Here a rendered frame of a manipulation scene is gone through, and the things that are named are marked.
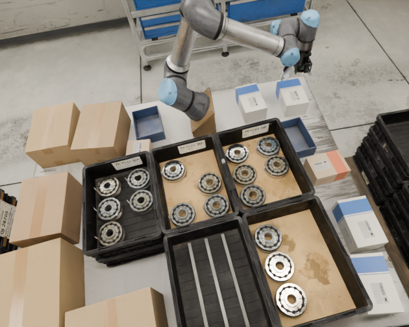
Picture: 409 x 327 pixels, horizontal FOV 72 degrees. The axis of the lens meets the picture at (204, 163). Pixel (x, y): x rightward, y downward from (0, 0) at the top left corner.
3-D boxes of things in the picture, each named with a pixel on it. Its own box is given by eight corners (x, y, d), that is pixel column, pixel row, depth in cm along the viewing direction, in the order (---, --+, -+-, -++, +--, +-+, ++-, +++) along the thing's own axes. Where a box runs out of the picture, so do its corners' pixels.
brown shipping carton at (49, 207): (41, 194, 146) (21, 180, 133) (84, 186, 146) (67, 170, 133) (32, 252, 130) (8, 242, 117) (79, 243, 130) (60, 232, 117)
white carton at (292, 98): (274, 91, 167) (276, 80, 159) (295, 88, 167) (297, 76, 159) (284, 117, 156) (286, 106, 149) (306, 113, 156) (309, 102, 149)
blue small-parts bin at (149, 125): (135, 119, 167) (131, 111, 161) (160, 113, 168) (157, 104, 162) (139, 146, 156) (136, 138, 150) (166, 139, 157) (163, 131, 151)
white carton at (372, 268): (342, 260, 115) (349, 254, 108) (372, 257, 114) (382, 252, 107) (358, 316, 105) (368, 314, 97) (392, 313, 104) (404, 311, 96)
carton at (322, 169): (313, 187, 133) (317, 179, 127) (302, 165, 140) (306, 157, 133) (345, 178, 134) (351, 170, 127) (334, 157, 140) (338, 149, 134)
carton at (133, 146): (132, 148, 156) (127, 141, 149) (153, 146, 155) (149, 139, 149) (128, 174, 147) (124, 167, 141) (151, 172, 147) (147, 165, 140)
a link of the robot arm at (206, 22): (189, 11, 92) (308, 53, 109) (189, -11, 97) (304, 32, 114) (178, 38, 102) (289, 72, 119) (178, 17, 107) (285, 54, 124)
